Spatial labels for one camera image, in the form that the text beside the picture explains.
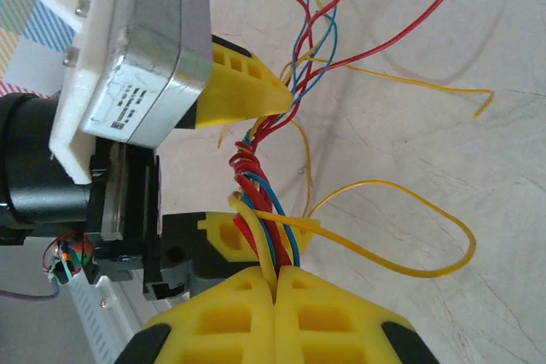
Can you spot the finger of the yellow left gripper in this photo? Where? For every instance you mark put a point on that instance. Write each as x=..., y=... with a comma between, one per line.
x=213, y=236
x=243, y=91

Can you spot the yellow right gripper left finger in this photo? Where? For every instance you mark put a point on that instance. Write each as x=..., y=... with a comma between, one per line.
x=222, y=321

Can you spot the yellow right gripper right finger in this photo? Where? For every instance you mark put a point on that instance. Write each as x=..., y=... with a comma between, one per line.
x=332, y=321

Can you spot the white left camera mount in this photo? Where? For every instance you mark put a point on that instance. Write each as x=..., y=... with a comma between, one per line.
x=72, y=125

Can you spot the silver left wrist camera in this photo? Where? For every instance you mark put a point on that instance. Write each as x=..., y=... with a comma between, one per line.
x=141, y=61

